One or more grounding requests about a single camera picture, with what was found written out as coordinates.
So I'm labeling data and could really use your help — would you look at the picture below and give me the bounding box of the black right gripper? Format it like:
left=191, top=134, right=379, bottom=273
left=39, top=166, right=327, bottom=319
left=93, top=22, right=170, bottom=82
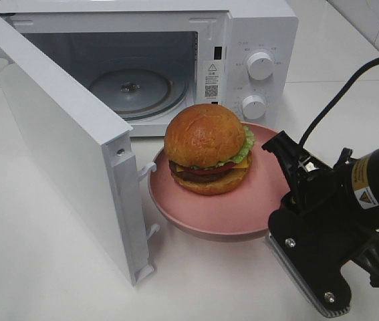
left=261, top=130, right=379, bottom=316

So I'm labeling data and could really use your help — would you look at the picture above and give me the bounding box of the upper white microwave knob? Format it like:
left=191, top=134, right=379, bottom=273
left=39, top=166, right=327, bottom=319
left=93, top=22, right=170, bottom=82
left=247, top=50, right=275, bottom=80

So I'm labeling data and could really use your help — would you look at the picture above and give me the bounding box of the lower white microwave knob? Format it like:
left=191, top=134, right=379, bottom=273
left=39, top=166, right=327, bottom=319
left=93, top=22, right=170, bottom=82
left=241, top=95, right=267, bottom=120

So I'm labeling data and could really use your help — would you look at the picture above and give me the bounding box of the white microwave oven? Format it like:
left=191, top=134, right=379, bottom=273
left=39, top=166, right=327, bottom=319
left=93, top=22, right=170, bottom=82
left=0, top=1, right=298, bottom=136

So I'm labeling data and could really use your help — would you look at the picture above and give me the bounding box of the burger with lettuce and cheese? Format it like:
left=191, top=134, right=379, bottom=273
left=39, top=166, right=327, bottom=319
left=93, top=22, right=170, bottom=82
left=164, top=104, right=256, bottom=195

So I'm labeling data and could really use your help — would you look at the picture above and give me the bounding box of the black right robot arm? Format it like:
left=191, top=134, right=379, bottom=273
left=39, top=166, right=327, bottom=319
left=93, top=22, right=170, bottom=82
left=263, top=132, right=379, bottom=318

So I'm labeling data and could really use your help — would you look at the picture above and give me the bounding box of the white microwave door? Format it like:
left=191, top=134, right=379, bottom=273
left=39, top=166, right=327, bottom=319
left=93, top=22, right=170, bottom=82
left=0, top=17, right=158, bottom=284

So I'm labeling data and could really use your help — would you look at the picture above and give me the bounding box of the pink round plate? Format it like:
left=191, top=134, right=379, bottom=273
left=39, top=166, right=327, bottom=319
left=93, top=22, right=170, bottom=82
left=148, top=124, right=289, bottom=241

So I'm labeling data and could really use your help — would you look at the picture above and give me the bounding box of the white microwave knob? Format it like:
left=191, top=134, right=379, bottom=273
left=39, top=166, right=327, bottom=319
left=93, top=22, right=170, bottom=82
left=241, top=95, right=267, bottom=120
left=247, top=50, right=275, bottom=80

